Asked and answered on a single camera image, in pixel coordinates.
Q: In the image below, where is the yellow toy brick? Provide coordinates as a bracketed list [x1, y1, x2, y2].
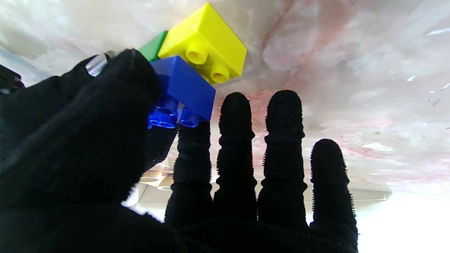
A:
[158, 3, 247, 85]

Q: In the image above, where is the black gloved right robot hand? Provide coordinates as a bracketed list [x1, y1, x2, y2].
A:
[0, 52, 117, 166]

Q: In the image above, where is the blue toy brick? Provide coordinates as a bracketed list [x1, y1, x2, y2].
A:
[148, 56, 216, 129]

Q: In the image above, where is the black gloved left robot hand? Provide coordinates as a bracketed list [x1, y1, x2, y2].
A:
[0, 48, 359, 253]

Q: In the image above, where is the green toy brick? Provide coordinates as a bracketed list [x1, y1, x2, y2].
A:
[139, 31, 168, 62]

